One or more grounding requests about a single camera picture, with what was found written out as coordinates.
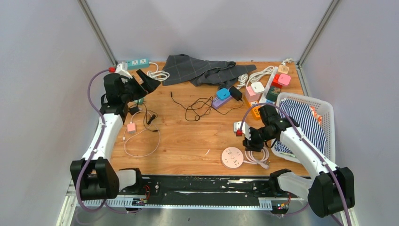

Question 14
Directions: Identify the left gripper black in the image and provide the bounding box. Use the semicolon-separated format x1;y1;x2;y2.
120;70;160;104

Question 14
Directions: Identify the white power cord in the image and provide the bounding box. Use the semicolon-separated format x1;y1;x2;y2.
145;62;170;83

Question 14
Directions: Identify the teal power strip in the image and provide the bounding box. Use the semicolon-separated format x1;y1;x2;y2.
126;58;150;70

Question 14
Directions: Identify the round pink power socket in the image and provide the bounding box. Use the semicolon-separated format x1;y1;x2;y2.
221;147;244;170

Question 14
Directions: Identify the black plug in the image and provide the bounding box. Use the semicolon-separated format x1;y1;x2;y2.
128;106;141;115

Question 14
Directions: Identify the pink USB charger plug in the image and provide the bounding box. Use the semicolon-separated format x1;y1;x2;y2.
127;122;137;134

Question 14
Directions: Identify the black power adapter brick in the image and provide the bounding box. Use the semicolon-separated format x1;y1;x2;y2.
229;86;243;101

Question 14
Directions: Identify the purple USB power strip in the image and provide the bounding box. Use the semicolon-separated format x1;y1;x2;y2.
212;96;232;110

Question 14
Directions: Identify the blue square plug adapter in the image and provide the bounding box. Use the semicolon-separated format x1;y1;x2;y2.
216;88;230;100

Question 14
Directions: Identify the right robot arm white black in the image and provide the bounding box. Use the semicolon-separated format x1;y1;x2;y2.
234;103;355;225

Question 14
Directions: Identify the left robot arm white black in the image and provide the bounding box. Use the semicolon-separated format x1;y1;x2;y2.
70;69;161;201

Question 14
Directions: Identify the pink cube socket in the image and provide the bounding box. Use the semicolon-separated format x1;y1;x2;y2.
245;86;259;102

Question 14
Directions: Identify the dark green plug adapter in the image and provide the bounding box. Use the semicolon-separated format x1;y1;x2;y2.
266;86;281;102

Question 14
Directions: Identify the white square plug adapter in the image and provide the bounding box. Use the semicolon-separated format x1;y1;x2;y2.
251;81;265;94

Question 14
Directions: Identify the red plug adapter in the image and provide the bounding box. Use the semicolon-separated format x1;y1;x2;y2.
271;74;283;89

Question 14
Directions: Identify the pink square plug adapter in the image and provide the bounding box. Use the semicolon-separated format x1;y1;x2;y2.
277;73;291;86

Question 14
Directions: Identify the orange power strip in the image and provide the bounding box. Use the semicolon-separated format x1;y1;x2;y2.
244;97;261;121

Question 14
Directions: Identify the dark grey checked cloth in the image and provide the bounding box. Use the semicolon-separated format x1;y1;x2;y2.
162;54;257;89

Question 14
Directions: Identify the long white power strip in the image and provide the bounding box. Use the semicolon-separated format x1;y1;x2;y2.
258;66;278;103

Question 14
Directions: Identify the blue white striped cloth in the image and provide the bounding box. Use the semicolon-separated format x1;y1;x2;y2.
279;98;327;153

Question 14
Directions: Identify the white plastic basket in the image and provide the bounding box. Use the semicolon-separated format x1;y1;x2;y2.
276;92;335;162

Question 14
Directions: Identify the beige tag adapter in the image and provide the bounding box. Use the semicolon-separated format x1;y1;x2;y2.
277;65;289;74

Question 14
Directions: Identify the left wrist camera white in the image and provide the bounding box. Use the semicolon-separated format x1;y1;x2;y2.
115;62;133;79

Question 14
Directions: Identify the thin black plug cable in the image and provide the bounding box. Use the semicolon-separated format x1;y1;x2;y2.
138;103;160;132

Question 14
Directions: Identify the thin black adapter cable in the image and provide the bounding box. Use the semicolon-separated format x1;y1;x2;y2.
169;91;244;122

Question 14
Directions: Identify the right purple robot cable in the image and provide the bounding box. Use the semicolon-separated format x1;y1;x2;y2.
236;103;353;226

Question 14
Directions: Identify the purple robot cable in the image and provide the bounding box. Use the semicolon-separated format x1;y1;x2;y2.
236;103;353;226
75;66;141;214

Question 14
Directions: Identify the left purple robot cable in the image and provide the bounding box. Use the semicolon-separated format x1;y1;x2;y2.
75;66;141;214

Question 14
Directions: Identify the white coiled cord back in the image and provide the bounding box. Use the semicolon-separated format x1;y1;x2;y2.
236;65;274;90

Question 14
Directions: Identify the black mounting base rail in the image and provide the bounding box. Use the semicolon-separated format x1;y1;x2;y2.
119;175;295;207

